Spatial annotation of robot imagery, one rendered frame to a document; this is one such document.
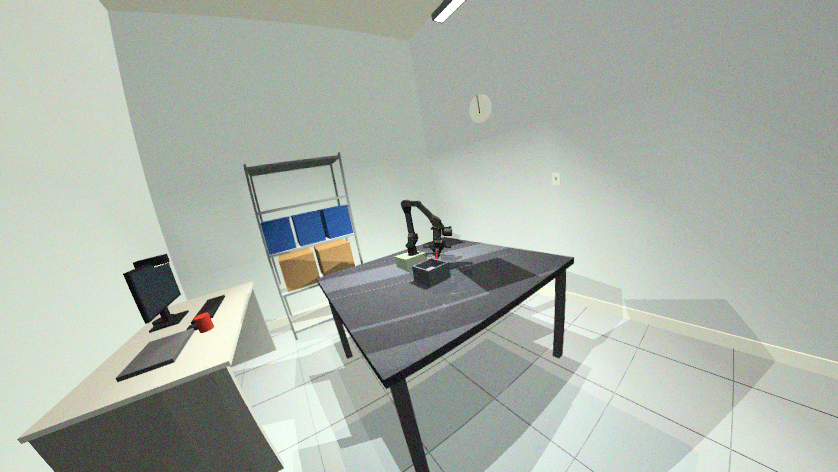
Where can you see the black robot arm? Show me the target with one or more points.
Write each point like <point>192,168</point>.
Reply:
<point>435,221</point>

